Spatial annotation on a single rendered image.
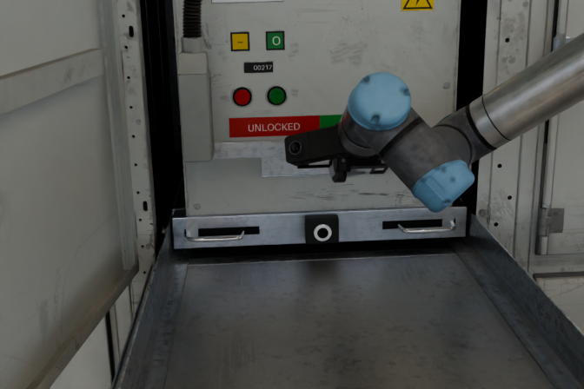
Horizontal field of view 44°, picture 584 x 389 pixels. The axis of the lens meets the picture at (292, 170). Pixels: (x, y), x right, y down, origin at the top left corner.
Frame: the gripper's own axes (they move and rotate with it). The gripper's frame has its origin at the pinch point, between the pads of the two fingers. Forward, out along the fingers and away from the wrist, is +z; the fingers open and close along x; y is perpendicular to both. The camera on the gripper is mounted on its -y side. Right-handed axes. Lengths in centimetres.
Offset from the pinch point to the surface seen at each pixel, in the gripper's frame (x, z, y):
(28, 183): -8, -27, -43
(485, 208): -6.9, 5.4, 28.3
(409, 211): -6.5, 8.6, 15.2
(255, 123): 8.6, 1.8, -12.7
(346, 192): -2.7, 8.1, 3.6
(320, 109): 10.6, 0.5, -1.4
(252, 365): -32.2, -19.8, -14.7
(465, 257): -15.4, 6.6, 24.1
